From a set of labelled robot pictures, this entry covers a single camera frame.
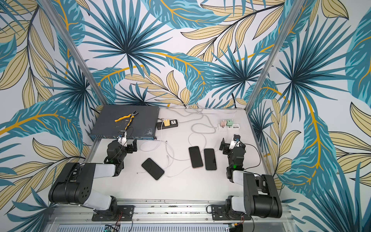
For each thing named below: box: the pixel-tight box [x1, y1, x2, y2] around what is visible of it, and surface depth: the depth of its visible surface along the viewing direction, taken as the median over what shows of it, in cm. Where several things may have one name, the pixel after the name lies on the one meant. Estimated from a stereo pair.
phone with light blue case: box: [203, 148, 217, 171], surface depth 97 cm
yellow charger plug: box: [163, 119, 171, 127], surface depth 106 cm
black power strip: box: [156, 119, 179, 131], surface depth 109 cm
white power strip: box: [218, 123, 241, 131], surface depth 108 cm
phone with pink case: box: [188, 145, 204, 169], surface depth 95 cm
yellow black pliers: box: [114, 110, 139, 131], surface depth 108 cm
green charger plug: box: [226, 119, 234, 127], surface depth 105 cm
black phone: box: [141, 157, 165, 181], surface depth 90 cm
